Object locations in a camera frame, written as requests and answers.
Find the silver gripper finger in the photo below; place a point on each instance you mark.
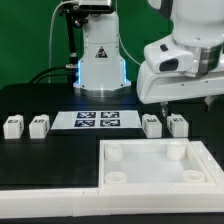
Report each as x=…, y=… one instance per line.
x=164, y=109
x=209, y=101

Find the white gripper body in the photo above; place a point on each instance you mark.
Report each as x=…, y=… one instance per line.
x=165, y=87

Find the white square table top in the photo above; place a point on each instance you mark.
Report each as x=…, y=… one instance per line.
x=150, y=166

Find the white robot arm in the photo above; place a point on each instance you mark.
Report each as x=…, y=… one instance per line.
x=187, y=63

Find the white marker sheet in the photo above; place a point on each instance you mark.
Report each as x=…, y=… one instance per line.
x=96, y=120

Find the white L-shaped fence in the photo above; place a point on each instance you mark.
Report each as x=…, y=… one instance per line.
x=92, y=201

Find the black camera stand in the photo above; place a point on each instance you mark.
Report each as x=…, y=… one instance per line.
x=75, y=18

